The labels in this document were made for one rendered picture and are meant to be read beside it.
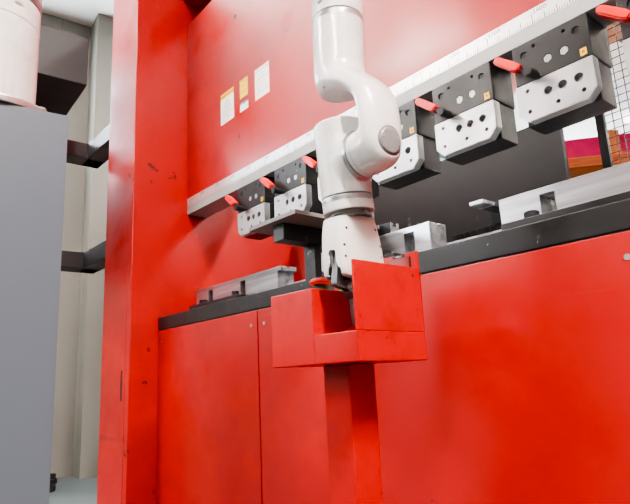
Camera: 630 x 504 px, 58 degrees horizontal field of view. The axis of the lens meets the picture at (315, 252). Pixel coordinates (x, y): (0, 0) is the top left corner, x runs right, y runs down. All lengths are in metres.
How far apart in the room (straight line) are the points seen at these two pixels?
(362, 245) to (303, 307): 0.14
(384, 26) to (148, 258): 1.12
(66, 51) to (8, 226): 1.68
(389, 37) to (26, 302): 1.07
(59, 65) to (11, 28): 1.46
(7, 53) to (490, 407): 0.91
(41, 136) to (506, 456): 0.85
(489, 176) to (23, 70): 1.37
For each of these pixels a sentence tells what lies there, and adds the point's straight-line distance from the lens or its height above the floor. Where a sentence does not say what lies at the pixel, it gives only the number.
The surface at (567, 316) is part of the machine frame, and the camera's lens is 0.98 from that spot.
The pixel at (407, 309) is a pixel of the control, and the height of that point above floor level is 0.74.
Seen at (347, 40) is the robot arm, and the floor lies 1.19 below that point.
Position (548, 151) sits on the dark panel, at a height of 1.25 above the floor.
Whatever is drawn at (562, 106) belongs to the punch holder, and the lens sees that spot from 1.17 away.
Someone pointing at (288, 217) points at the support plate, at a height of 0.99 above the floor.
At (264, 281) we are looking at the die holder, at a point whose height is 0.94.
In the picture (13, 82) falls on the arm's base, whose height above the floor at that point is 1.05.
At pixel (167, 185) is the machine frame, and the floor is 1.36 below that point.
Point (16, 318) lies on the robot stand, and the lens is 0.78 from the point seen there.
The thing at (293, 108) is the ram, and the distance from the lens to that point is 1.75.
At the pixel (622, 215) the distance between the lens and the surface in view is 0.96.
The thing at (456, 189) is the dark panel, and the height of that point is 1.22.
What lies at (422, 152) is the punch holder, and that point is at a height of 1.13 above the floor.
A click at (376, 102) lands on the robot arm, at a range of 0.90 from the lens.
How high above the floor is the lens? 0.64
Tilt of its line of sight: 13 degrees up
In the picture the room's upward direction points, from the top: 3 degrees counter-clockwise
